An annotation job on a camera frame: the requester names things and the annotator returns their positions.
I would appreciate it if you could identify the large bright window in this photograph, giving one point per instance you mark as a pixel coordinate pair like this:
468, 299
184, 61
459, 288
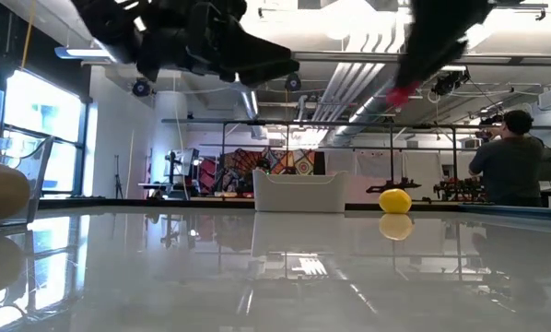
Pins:
40, 106

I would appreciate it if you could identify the transparent grey plastic bin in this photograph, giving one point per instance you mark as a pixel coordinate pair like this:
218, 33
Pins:
41, 161

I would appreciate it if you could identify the person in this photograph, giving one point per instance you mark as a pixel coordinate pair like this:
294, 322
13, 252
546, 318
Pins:
510, 166

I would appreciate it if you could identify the red strawberry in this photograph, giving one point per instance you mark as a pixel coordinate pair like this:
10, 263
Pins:
401, 97

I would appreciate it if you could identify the large orange-yellow lemon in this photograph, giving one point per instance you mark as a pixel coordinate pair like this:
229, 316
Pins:
1, 191

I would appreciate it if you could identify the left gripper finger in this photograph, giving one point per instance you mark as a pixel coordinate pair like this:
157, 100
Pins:
257, 50
266, 74

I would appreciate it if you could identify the yellow lemon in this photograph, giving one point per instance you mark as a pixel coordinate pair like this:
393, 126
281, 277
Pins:
395, 201

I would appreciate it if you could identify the black round ceiling speaker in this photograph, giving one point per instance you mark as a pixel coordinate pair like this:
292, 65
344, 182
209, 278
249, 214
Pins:
293, 83
141, 86

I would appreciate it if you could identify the black tripod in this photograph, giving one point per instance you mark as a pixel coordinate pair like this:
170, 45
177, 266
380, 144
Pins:
117, 180

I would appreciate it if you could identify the black background robot arm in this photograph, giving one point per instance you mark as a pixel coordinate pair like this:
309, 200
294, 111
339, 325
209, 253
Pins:
393, 185

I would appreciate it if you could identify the black pipe rack frame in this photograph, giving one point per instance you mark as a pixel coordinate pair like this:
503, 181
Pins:
349, 123

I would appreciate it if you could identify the long overhead metal beam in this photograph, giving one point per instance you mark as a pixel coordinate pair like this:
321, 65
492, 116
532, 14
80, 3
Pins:
349, 57

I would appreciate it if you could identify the silver ventilation duct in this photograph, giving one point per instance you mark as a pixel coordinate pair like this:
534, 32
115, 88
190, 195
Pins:
363, 87

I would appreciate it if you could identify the colourful patterned wall hanging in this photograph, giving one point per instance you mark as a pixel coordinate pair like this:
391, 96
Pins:
294, 161

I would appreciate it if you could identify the black ceiling spotlight cluster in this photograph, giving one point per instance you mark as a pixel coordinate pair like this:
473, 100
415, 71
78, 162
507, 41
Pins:
450, 83

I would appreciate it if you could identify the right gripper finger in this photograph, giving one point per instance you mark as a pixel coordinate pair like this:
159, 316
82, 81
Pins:
427, 64

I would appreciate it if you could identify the background workstation with monitor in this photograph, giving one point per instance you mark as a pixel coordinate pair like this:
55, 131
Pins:
183, 170

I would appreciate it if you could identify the dark background monitor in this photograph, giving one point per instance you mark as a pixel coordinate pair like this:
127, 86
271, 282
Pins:
549, 163

